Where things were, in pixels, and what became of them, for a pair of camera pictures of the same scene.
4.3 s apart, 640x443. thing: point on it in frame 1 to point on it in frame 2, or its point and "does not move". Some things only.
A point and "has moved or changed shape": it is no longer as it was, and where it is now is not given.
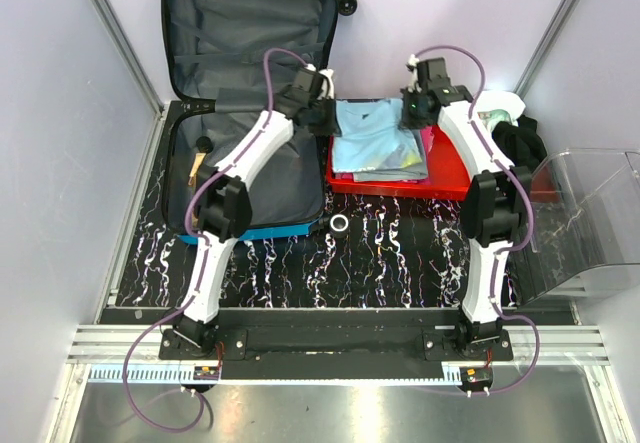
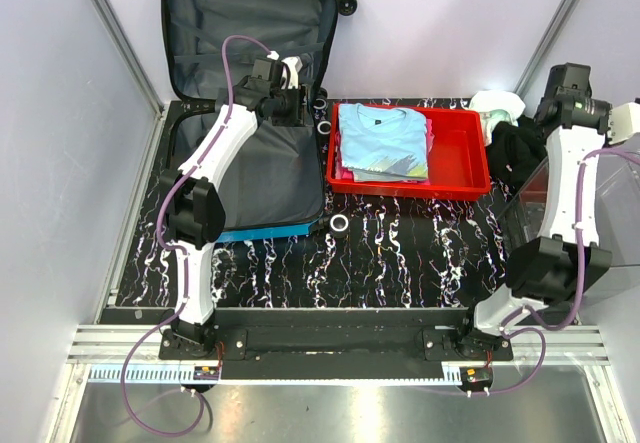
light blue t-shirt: (369, 136) has moved or changed shape
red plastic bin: (447, 180) does not move
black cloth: (521, 143) does not move
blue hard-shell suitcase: (218, 24) does not move
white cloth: (495, 106) does not move
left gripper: (329, 127) to (300, 104)
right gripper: (408, 121) to (609, 115)
